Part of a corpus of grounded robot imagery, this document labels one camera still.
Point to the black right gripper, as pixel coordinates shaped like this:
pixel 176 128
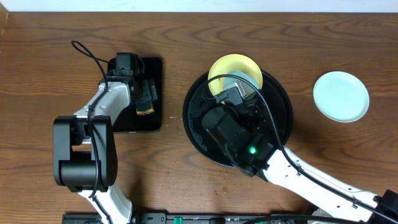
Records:
pixel 254 111

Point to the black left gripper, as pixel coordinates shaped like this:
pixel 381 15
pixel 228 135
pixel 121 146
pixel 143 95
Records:
pixel 147 94

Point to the light blue plate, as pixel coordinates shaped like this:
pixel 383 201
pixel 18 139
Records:
pixel 246 77

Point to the yellow plate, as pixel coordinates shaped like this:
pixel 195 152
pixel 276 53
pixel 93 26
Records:
pixel 237 63

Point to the pale green plate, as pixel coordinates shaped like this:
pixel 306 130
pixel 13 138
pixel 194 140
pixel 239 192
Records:
pixel 341 96

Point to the green yellow sponge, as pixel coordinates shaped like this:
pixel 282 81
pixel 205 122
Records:
pixel 144 108

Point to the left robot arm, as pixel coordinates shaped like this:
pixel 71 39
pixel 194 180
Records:
pixel 84 150

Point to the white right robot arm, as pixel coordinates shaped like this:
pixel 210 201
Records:
pixel 333 196

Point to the rectangular black tray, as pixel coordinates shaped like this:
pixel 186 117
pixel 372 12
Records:
pixel 128 120

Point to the round black tray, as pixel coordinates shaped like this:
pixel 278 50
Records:
pixel 272 98

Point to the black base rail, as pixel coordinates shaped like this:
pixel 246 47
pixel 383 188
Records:
pixel 160 218

